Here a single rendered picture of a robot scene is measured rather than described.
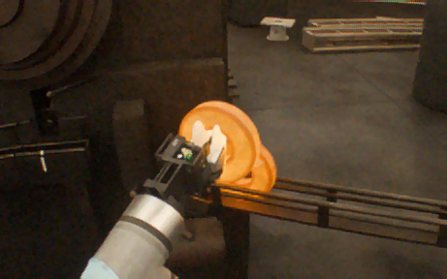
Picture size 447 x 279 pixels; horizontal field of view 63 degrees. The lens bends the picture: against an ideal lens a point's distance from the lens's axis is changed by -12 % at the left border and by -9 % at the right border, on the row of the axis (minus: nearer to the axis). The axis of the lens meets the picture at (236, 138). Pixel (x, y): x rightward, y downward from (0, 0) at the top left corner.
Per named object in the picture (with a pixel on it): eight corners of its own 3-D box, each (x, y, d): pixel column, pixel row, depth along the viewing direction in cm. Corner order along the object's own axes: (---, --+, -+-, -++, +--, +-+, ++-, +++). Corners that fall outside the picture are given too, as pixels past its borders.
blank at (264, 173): (239, 201, 96) (232, 209, 93) (201, 149, 94) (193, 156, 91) (289, 181, 87) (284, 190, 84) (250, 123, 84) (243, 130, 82)
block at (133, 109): (127, 175, 112) (114, 98, 100) (154, 172, 113) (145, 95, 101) (124, 198, 103) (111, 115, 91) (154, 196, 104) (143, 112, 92)
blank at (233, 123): (182, 98, 76) (173, 104, 74) (258, 104, 70) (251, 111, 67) (192, 168, 83) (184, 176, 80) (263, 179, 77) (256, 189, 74)
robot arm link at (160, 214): (178, 259, 59) (127, 239, 62) (193, 233, 62) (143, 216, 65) (164, 227, 53) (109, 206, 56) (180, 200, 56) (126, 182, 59)
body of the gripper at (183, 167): (211, 139, 63) (175, 197, 55) (219, 174, 69) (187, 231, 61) (171, 129, 66) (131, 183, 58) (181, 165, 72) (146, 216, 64)
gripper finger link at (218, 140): (233, 109, 70) (209, 146, 64) (237, 135, 74) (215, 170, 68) (217, 107, 71) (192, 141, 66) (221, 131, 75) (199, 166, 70)
